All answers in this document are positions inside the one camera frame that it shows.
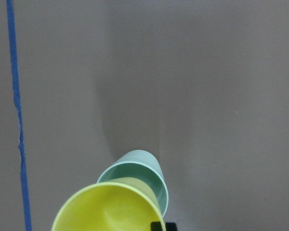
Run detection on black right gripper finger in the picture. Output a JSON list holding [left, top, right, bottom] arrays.
[[150, 222, 177, 231]]

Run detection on yellow plastic cup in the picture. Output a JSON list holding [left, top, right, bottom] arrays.
[[52, 177, 165, 231]]

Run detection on green plastic cup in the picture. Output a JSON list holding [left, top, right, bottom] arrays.
[[97, 150, 169, 216]]

